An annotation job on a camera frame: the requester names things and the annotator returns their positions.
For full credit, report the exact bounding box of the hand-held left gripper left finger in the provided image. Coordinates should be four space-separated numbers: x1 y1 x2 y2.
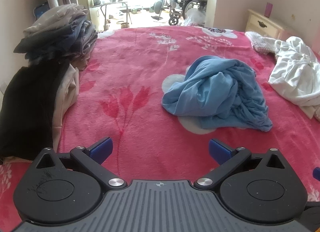
34 136 128 190

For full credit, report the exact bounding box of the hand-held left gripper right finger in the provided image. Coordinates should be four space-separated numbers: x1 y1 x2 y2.
194 139 288 190

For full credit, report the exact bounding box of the light blue shirt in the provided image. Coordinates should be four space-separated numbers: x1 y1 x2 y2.
161 55 273 132

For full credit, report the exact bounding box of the stack of folded clothes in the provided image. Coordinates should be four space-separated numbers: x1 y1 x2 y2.
14 3 98 71

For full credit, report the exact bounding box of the beige folded garment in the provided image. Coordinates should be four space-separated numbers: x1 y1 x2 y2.
51 65 80 149

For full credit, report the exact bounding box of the black folded garment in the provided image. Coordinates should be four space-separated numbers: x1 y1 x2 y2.
0 61 71 165

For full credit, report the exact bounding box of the pink floral blanket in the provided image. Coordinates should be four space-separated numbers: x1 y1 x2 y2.
0 26 320 232

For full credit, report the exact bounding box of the white crumpled garment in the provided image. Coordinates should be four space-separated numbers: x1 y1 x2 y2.
268 36 320 120

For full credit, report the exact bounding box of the pink and white knitted sweater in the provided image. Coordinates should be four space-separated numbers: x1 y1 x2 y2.
245 31 281 55

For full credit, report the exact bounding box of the cream nightstand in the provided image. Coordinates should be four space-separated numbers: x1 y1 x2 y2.
245 9 286 40

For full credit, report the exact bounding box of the pink container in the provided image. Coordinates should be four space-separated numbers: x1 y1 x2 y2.
282 28 299 41

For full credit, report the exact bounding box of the white plastic bag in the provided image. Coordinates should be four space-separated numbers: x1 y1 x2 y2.
184 8 207 27

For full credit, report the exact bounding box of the folding table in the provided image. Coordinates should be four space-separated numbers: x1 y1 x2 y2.
90 0 133 30

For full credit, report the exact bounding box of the purple cup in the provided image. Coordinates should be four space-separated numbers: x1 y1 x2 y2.
264 2 274 18

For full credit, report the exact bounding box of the blue box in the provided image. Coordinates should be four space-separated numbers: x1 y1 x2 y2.
34 2 49 20

